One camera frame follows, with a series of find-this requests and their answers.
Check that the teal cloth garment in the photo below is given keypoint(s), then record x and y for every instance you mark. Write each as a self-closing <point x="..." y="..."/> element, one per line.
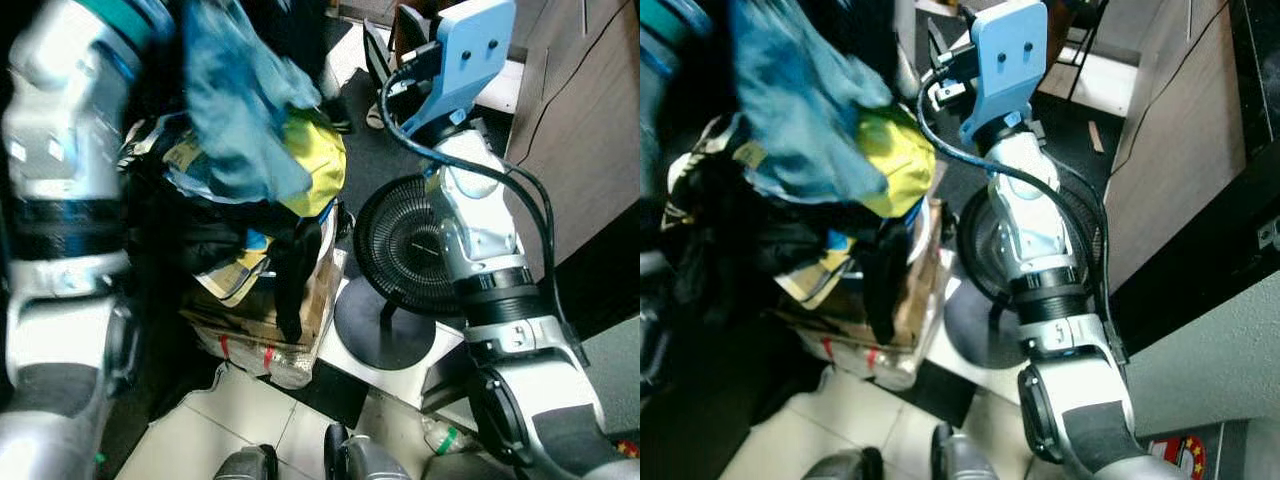
<point x="240" y="100"/>
<point x="800" y="100"/>

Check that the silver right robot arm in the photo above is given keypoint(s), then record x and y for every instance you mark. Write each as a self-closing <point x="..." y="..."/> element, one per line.
<point x="480" y="230"/>
<point x="1025" y="210"/>

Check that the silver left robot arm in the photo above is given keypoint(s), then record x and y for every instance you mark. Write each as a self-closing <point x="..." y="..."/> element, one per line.
<point x="660" y="20"/>
<point x="60" y="150"/>

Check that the black clothes pile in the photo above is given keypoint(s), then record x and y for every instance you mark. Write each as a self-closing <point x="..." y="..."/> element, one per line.
<point x="760" y="230"/>
<point x="200" y="230"/>

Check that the yellow garment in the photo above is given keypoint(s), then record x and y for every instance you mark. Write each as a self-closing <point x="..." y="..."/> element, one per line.
<point x="900" y="160"/>
<point x="320" y="160"/>

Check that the black metal stool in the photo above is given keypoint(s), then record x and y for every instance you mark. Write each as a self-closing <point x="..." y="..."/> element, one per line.
<point x="1078" y="55"/>

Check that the black standing fan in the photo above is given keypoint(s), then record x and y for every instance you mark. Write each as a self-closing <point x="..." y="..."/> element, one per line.
<point x="400" y="250"/>

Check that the brown wooden desk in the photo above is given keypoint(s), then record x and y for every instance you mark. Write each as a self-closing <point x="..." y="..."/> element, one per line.
<point x="590" y="100"/>
<point x="1170" y="130"/>

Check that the beige patterned garment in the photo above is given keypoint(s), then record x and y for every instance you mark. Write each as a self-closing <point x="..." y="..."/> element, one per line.
<point x="235" y="280"/>
<point x="815" y="280"/>

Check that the cardboard box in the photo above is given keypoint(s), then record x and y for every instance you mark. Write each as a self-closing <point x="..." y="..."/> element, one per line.
<point x="250" y="335"/>
<point x="860" y="335"/>

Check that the clear plastic bottle green label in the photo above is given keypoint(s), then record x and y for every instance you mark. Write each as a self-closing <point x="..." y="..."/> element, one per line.
<point x="450" y="438"/>

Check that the robot right leg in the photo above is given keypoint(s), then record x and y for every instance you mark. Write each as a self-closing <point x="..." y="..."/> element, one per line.
<point x="965" y="462"/>
<point x="365" y="460"/>

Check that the robot leg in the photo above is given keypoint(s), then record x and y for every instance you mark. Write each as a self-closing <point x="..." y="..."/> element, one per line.
<point x="965" y="462"/>
<point x="845" y="468"/>
<point x="365" y="460"/>
<point x="245" y="465"/>

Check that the robot left leg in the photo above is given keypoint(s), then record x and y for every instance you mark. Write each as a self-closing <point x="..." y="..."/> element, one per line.
<point x="845" y="468"/>
<point x="245" y="465"/>

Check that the red star printed packet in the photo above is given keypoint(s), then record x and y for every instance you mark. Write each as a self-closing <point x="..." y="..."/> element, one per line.
<point x="628" y="449"/>
<point x="1178" y="458"/>

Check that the light blue right wrist camera mount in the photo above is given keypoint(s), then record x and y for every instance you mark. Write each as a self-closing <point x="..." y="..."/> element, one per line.
<point x="1010" y="60"/>
<point x="470" y="50"/>

